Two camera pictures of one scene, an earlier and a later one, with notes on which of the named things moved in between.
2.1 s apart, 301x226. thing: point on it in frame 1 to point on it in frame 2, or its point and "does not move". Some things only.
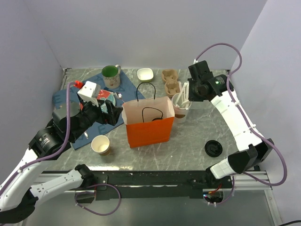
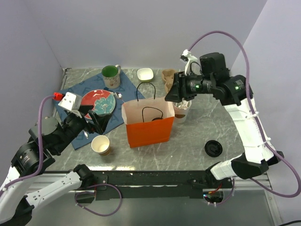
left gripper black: x=111 y=117 to x=100 y=120
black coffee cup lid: x=157 y=118 does not move
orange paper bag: x=149 y=121 does not move
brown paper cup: x=101 y=144 does not move
